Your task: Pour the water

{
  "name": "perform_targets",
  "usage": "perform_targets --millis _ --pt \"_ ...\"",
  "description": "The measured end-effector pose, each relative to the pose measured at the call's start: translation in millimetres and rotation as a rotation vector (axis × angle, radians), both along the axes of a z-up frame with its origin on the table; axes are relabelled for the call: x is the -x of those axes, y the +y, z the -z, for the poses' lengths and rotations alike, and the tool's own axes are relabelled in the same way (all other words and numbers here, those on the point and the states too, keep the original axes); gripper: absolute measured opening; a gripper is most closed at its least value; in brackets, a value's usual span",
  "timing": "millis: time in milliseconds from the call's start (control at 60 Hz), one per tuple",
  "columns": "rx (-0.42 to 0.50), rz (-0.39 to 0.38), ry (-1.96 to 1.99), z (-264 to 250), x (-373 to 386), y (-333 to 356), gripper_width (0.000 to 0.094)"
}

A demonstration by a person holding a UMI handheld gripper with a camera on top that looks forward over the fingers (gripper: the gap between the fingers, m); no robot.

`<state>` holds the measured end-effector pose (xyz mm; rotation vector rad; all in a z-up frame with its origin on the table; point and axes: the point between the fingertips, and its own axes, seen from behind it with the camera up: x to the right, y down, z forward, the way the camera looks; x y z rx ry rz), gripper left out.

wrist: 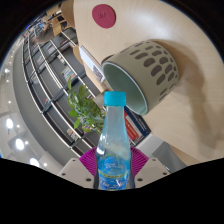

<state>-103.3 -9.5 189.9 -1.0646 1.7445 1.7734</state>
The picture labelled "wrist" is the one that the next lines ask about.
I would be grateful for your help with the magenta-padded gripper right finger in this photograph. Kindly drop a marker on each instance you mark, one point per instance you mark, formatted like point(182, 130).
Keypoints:
point(151, 170)

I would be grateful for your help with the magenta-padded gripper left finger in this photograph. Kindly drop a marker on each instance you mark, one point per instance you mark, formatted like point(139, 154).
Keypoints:
point(75, 171)

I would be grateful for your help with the clear water bottle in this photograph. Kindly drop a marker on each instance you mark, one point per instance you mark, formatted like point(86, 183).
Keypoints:
point(113, 146)

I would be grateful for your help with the red book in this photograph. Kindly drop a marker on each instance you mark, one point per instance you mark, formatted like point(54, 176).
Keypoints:
point(132, 131)

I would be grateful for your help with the dark blue book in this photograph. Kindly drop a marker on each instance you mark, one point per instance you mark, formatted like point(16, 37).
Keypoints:
point(141, 125)

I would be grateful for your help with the green potted plant, white pot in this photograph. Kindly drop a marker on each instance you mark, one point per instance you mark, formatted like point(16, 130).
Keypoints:
point(85, 111)

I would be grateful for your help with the ceiling lights group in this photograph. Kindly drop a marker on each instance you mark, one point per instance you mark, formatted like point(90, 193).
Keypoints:
point(19, 144)

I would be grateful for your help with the grey bookshelf unit with books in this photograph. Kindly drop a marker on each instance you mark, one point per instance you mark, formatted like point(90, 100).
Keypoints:
point(50, 86)

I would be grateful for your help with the grey-green patterned mug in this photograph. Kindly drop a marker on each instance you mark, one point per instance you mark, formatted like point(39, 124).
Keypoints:
point(156, 66)

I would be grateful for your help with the flat round red coaster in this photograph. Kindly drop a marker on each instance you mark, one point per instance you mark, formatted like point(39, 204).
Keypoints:
point(104, 16)

